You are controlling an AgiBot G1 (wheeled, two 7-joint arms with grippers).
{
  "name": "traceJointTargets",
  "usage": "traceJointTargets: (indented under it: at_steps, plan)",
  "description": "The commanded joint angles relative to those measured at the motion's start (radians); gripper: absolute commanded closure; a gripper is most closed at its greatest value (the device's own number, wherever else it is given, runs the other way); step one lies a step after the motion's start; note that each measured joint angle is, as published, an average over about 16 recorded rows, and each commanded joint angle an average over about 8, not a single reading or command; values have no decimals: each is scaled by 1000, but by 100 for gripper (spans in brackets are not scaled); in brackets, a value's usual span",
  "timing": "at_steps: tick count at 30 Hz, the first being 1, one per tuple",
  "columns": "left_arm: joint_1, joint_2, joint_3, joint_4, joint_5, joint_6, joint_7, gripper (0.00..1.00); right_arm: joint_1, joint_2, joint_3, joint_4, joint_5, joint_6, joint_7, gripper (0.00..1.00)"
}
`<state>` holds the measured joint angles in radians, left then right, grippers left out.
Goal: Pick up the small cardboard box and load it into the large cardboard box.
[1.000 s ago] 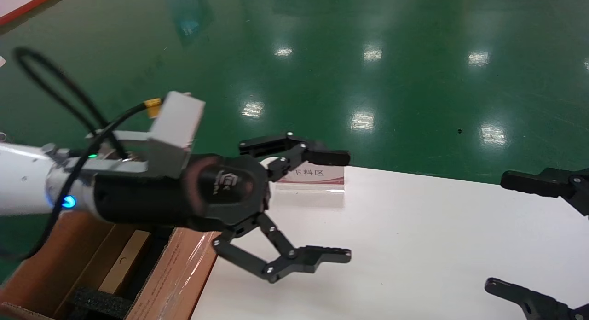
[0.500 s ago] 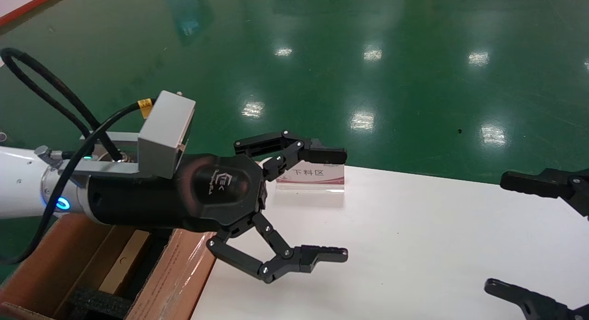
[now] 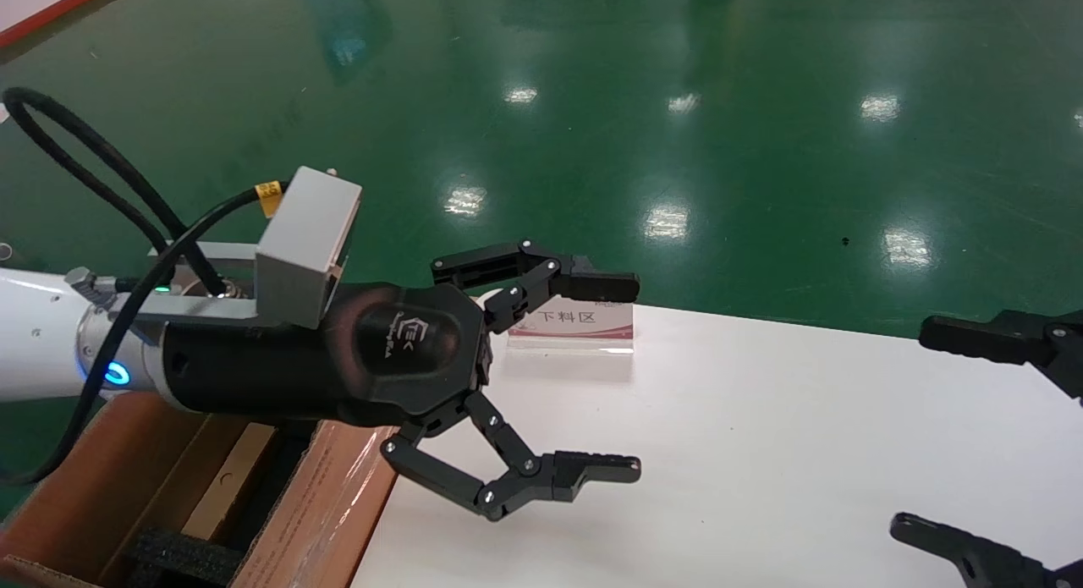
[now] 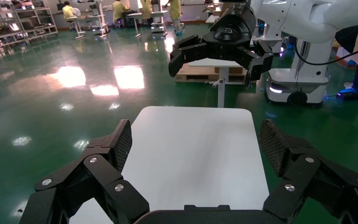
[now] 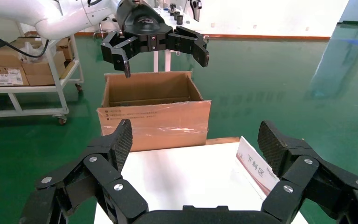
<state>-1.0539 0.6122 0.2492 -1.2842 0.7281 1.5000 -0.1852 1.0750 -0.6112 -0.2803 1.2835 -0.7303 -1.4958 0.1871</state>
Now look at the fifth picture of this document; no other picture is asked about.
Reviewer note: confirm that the black hanging device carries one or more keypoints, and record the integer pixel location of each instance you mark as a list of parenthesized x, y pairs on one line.
[(196, 9)]

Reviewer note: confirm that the white plastic bag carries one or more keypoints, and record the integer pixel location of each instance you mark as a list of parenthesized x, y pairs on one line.
[(32, 51)]

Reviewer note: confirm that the white metal stand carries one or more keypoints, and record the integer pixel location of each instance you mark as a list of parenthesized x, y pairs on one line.
[(167, 61)]

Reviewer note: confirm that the wooden board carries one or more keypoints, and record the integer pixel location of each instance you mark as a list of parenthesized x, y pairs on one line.
[(222, 141)]

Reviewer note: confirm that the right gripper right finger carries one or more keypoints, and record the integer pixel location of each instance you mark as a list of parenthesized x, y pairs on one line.
[(308, 176)]

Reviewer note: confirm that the large open cardboard box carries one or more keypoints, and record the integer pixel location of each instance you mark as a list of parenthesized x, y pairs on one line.
[(154, 123)]

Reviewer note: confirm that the cardboard box white label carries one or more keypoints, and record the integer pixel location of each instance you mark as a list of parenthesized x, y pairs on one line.
[(7, 77)]

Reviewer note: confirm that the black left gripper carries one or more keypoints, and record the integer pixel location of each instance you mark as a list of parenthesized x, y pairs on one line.
[(145, 31)]

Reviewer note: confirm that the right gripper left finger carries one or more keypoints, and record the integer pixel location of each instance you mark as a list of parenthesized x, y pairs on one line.
[(98, 179)]

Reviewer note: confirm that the plain cardboard box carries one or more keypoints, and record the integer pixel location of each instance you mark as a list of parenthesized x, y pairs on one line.
[(6, 58), (40, 68), (64, 48)]

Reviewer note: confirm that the white metal shelf cart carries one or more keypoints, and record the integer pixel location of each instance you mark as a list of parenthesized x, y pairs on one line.
[(27, 89)]

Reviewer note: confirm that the clear acrylic sign stand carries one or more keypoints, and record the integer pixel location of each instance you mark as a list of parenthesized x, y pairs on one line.
[(253, 167)]

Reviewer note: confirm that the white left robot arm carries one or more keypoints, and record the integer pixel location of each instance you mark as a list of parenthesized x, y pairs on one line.
[(58, 15)]

